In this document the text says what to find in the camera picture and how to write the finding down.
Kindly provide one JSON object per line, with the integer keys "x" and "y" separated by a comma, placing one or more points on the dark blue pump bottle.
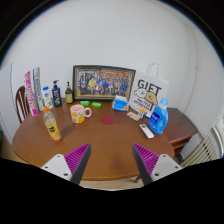
{"x": 56, "y": 96}

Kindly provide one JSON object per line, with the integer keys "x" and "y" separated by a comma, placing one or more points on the pink mug with yellow spots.
{"x": 78, "y": 114}

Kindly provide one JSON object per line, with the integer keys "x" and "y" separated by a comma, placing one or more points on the white paper gift bag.
{"x": 149, "y": 93}

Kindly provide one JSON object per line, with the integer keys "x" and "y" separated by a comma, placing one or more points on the white shampoo bottle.
{"x": 47, "y": 99}

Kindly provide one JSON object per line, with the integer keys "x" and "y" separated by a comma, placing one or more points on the framed group picture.
{"x": 103, "y": 82}

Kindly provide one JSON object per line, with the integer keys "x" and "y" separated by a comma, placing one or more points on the wooden chair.
{"x": 22, "y": 103}

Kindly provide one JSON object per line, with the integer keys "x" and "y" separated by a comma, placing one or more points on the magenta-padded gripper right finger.
{"x": 148, "y": 160}

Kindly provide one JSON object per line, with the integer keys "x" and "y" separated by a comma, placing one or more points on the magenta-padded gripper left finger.
{"x": 74, "y": 160}

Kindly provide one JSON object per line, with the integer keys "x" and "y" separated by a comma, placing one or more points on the blue detergent bottle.
{"x": 158, "y": 119}

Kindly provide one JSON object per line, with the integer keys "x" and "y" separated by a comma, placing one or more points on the small cube puzzle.
{"x": 142, "y": 113}

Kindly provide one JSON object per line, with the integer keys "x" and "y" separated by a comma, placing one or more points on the white radiator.
{"x": 200, "y": 153}

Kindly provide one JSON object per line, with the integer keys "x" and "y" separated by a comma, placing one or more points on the white remote control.
{"x": 146, "y": 130}

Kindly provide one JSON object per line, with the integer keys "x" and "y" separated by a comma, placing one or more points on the orange juice bottle orange cap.
{"x": 52, "y": 127}

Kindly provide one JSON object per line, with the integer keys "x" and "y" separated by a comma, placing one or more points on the brown pump bottle yellow label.
{"x": 69, "y": 96}

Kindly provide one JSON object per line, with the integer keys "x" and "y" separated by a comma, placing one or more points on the floral pouch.
{"x": 133, "y": 116}

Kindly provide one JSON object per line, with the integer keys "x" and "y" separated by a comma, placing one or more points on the flat round red coaster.
{"x": 107, "y": 120}

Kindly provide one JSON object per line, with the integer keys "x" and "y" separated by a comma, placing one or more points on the blue tissue pack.
{"x": 120, "y": 104}

